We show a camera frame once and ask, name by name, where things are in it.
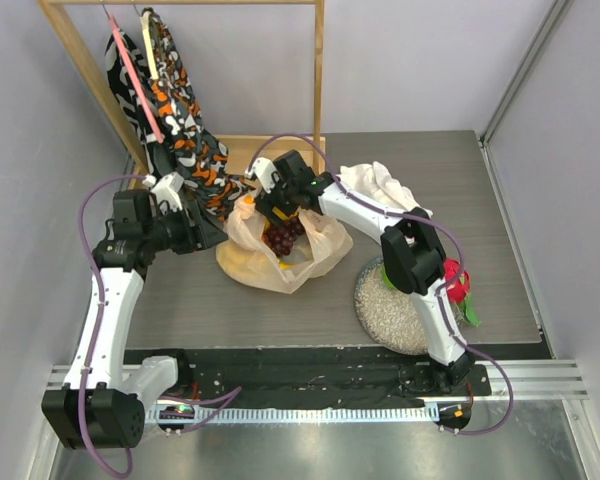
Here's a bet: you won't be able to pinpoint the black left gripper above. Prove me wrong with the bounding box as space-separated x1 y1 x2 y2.
143 199 227 255

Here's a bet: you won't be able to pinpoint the translucent plastic shopping bag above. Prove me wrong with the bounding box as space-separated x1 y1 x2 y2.
216 193 353 294

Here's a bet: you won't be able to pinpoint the yellow fake bell pepper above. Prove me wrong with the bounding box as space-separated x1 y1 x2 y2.
272 207 298 221

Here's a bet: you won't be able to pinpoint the green fake watermelon ball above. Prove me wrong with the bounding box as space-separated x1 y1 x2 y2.
380 265 396 290

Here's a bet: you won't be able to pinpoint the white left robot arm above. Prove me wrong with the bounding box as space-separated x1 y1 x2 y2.
41 183 227 450

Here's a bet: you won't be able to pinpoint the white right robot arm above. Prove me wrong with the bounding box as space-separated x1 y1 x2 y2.
245 150 475 395

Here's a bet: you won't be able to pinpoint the dark red fake grapes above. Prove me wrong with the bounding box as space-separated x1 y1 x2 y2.
262 217 306 258

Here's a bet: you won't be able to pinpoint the orange camouflage patterned garment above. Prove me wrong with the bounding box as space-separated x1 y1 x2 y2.
104 8 251 222

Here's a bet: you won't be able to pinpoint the white crumpled cloth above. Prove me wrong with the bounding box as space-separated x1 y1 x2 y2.
339 161 433 217

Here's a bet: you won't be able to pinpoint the speckled ceramic plate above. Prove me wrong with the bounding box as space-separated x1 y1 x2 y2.
354 258 466 365

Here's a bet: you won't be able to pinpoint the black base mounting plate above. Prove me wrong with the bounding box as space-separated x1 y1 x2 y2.
185 346 492 410

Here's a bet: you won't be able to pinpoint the pink clothes hanger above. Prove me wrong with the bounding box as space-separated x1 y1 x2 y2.
107 13 164 144

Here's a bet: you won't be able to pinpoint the cream clothes hanger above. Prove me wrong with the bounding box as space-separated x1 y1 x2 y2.
140 9 159 80

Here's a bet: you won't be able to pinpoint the wooden clothes rack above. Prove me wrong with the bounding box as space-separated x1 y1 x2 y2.
38 1 326 174

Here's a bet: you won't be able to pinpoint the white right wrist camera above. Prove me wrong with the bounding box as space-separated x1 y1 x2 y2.
244 157 280 193

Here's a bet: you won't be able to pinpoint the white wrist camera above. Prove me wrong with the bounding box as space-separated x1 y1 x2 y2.
141 172 184 214
244 157 280 193

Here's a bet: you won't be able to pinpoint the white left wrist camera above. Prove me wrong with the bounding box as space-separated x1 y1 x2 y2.
141 172 184 214

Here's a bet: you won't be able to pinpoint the white slotted cable duct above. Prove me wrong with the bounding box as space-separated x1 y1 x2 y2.
145 403 439 427

